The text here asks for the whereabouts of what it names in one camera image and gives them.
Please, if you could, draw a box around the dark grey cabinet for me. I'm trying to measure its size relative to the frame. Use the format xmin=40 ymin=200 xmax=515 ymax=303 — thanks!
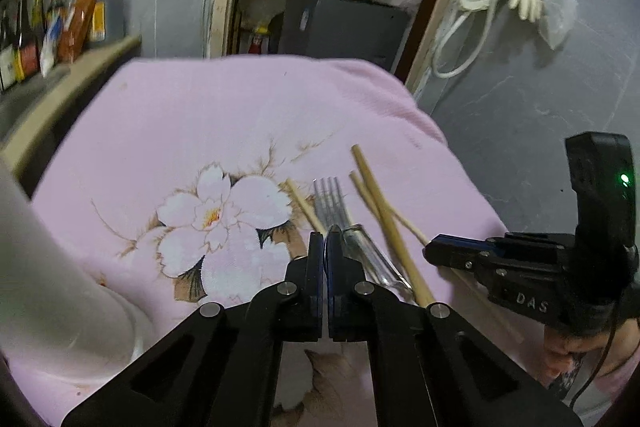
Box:
xmin=281 ymin=0 xmax=412 ymax=74

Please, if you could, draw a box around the white container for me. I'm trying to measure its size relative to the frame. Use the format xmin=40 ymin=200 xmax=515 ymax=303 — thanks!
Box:
xmin=0 ymin=154 xmax=148 ymax=370

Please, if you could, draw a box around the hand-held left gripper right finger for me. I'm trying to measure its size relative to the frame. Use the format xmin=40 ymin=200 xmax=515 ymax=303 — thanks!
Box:
xmin=326 ymin=231 xmax=584 ymax=427

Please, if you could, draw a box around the thick bamboo chopstick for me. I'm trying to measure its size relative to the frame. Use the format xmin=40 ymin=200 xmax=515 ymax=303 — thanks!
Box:
xmin=351 ymin=145 xmax=436 ymax=309

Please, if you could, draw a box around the white plastic jug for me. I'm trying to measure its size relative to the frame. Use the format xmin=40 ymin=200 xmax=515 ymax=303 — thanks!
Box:
xmin=90 ymin=0 xmax=125 ymax=44

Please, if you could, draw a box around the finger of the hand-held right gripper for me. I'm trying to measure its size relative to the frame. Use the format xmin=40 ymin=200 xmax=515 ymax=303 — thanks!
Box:
xmin=424 ymin=233 xmax=506 ymax=272

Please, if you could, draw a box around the pink floral cloth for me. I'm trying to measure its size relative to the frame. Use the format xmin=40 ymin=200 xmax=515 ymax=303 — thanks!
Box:
xmin=0 ymin=56 xmax=551 ymax=427

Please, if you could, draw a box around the metal fork clear handle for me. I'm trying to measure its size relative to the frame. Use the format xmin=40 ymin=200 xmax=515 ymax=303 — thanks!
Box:
xmin=313 ymin=177 xmax=417 ymax=305

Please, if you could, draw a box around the clear plastic bag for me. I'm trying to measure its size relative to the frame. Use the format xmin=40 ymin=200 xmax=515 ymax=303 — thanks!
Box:
xmin=537 ymin=0 xmax=581 ymax=48

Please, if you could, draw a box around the white cable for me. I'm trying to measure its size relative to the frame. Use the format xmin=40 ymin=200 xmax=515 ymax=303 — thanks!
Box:
xmin=429 ymin=0 xmax=502 ymax=80

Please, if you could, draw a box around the black cable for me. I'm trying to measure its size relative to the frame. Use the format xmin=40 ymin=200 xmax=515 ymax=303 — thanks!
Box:
xmin=569 ymin=292 xmax=623 ymax=409

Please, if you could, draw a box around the row of sauce bottles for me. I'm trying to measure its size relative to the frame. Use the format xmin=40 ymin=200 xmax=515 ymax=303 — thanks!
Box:
xmin=0 ymin=0 xmax=66 ymax=94

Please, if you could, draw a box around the thin bamboo chopstick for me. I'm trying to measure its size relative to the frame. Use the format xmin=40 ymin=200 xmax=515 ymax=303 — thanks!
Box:
xmin=285 ymin=178 xmax=326 ymax=235
xmin=349 ymin=172 xmax=523 ymax=344

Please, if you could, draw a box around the orange chili powder bag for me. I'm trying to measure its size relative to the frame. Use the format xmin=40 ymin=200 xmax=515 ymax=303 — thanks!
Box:
xmin=56 ymin=0 xmax=99 ymax=64

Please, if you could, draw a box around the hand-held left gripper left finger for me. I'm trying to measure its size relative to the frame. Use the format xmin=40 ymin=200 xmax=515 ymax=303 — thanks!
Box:
xmin=62 ymin=231 xmax=326 ymax=427

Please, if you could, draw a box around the white plastic packet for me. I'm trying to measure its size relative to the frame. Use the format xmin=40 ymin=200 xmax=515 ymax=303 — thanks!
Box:
xmin=40 ymin=14 xmax=64 ymax=78

